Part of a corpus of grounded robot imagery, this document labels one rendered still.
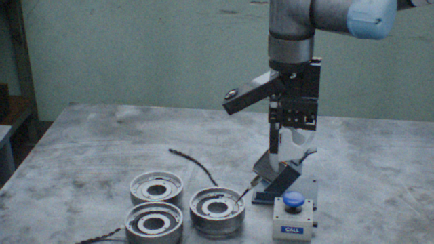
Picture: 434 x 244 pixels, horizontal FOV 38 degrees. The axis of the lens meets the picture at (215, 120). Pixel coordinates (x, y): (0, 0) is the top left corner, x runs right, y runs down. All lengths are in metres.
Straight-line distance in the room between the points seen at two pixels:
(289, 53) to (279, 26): 0.05
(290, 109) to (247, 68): 1.75
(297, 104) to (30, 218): 0.56
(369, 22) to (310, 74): 0.16
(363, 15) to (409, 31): 1.82
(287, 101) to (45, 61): 2.09
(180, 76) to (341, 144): 1.49
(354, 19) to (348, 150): 0.57
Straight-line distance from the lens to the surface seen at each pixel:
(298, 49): 1.00
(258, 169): 1.13
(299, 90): 1.05
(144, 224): 1.16
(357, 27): 0.94
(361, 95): 2.83
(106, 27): 2.84
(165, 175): 1.28
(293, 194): 1.15
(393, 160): 1.43
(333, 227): 1.20
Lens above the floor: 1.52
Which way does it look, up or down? 28 degrees down
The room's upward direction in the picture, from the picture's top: straight up
